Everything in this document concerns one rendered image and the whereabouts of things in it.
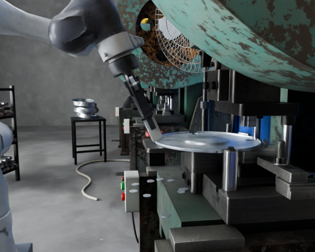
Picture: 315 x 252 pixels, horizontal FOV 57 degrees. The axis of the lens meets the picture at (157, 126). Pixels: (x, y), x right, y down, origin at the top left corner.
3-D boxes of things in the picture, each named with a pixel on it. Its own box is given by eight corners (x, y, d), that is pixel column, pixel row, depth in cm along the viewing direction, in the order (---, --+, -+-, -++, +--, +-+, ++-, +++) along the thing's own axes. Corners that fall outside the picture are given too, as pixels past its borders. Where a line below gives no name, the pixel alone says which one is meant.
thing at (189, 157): (147, 199, 74) (147, 146, 72) (142, 181, 87) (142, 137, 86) (241, 194, 77) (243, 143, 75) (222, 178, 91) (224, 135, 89)
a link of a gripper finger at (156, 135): (152, 114, 78) (153, 114, 78) (163, 137, 80) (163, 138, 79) (142, 119, 78) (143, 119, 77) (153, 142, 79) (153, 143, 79)
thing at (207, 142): (162, 155, 65) (162, 151, 65) (149, 134, 93) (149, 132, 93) (283, 151, 69) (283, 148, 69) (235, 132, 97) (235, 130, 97)
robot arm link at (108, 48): (94, 42, 69) (104, 64, 70) (142, 22, 70) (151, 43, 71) (96, 49, 81) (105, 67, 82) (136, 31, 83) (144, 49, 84)
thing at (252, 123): (245, 127, 79) (245, 113, 79) (238, 125, 84) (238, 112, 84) (256, 127, 80) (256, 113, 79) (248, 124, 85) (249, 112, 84)
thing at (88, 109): (74, 165, 352) (71, 99, 342) (71, 156, 394) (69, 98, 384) (107, 162, 366) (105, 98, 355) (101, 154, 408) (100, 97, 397)
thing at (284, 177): (290, 200, 58) (293, 149, 57) (252, 175, 75) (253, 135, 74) (317, 198, 59) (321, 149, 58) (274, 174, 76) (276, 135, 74)
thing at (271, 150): (243, 163, 75) (244, 145, 75) (222, 150, 90) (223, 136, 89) (276, 162, 76) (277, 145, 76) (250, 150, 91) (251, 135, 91)
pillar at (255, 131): (254, 150, 91) (256, 105, 89) (251, 148, 93) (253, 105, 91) (261, 150, 91) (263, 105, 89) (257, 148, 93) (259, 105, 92)
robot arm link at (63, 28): (66, 62, 78) (57, 59, 68) (42, 14, 76) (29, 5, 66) (127, 34, 79) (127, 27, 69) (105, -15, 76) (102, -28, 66)
